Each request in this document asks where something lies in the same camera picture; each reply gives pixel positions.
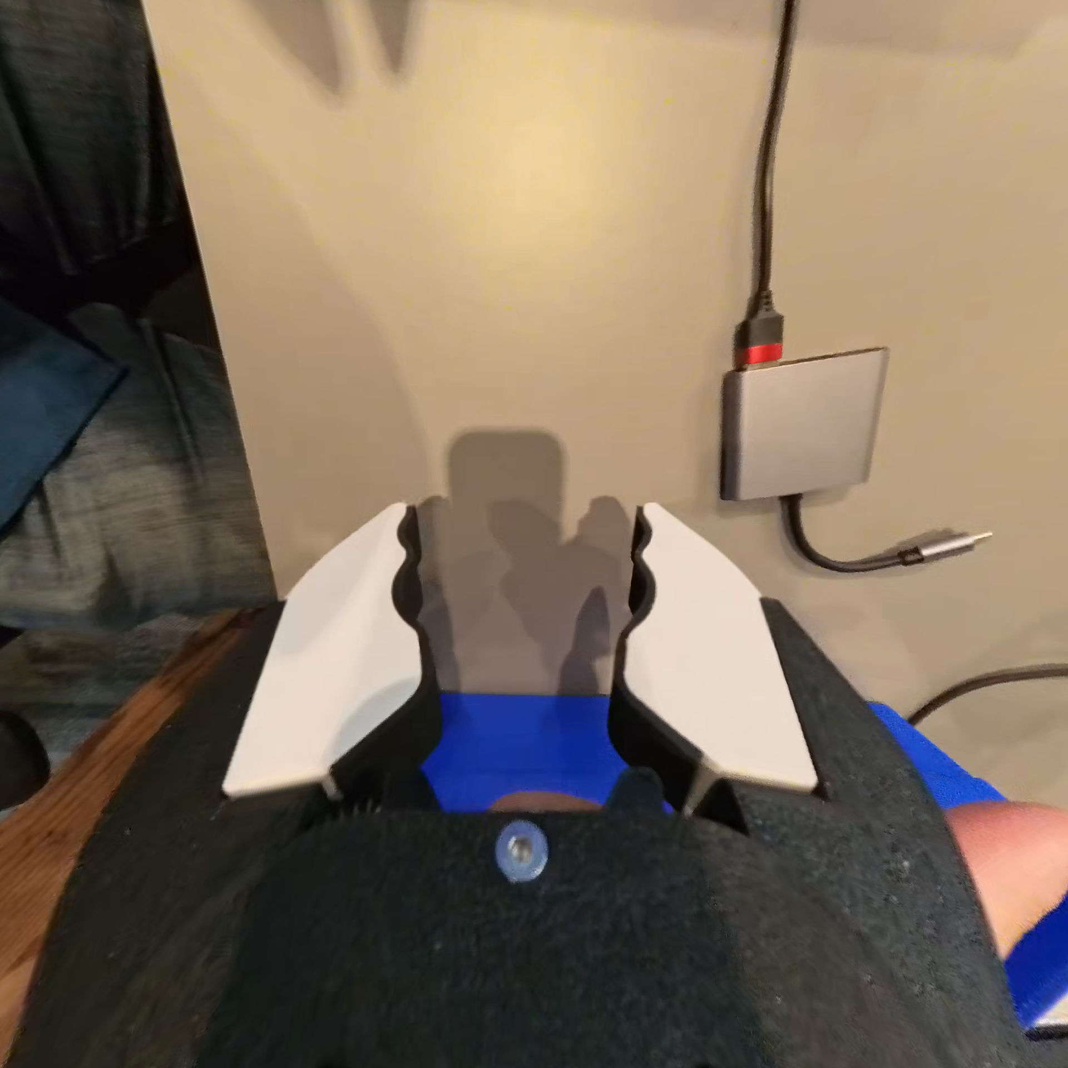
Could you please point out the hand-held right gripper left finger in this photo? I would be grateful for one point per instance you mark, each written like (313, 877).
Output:
(325, 667)

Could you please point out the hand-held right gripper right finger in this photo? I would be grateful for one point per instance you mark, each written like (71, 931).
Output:
(717, 667)

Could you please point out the blue plastic bin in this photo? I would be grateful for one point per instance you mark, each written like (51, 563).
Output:
(517, 742)

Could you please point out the grey usb hub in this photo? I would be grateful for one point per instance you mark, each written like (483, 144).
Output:
(801, 425)

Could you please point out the person's grey trousers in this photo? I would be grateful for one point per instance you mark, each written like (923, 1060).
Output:
(125, 467)

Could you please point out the person's teal shirt hem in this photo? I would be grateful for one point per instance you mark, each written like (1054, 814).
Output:
(50, 400)

